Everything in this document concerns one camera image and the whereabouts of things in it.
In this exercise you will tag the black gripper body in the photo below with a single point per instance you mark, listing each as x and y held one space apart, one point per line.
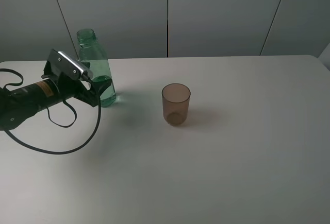
61 88

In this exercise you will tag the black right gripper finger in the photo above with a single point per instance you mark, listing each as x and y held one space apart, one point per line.
100 86

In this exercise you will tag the brown translucent plastic cup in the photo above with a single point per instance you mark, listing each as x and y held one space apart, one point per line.
175 103

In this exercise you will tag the green transparent plastic bottle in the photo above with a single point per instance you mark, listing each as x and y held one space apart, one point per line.
93 55

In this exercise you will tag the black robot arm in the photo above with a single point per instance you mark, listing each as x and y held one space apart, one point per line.
20 104

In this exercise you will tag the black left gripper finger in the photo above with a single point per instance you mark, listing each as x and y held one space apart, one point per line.
91 98

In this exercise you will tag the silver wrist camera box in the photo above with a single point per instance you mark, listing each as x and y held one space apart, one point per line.
59 62

